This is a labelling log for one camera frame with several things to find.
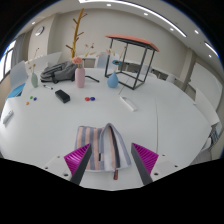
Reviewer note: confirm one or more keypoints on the round wall clock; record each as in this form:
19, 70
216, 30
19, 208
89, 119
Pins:
39, 31

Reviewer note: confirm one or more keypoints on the blue round magnet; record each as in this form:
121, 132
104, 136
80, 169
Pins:
35, 98
92, 98

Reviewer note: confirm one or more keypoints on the grey striped towel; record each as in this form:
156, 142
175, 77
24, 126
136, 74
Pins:
100, 146

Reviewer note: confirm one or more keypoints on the blue vase with flowers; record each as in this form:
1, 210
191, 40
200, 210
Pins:
112, 81

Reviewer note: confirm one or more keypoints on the green round magnet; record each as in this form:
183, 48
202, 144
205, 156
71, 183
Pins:
31, 97

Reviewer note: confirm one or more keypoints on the black rectangular box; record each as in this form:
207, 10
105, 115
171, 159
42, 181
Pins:
62, 96

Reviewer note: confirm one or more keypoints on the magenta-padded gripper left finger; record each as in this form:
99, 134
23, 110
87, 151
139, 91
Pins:
77, 158

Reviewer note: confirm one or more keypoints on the green vase with dried stems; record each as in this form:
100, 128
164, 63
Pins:
34, 81

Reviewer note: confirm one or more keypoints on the black marker pen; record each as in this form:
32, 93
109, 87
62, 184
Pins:
48, 87

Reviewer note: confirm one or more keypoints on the white flat remote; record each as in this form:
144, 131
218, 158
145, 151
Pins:
128, 103

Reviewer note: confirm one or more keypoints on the grey backpack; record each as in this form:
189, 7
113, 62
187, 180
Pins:
58, 71

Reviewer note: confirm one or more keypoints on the long ceiling light strip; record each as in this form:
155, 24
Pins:
150, 11

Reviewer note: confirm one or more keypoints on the white chair blue seat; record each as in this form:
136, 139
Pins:
18, 75

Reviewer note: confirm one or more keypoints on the grey curtain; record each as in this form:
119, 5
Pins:
20, 48

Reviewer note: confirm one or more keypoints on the round ceiling lights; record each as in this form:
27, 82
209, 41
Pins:
108, 5

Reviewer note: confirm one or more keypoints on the black frame stand orange top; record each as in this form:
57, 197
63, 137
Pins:
133, 39

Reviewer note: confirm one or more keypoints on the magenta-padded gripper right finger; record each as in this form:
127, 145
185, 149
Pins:
146, 158

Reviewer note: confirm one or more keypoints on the window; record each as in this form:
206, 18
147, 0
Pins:
7, 61

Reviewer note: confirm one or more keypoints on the wooden coat rack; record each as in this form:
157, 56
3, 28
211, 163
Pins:
77, 33

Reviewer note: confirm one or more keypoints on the red round magnet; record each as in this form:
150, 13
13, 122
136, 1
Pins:
87, 99

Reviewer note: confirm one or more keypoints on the pink vase with flowers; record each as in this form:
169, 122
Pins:
79, 78

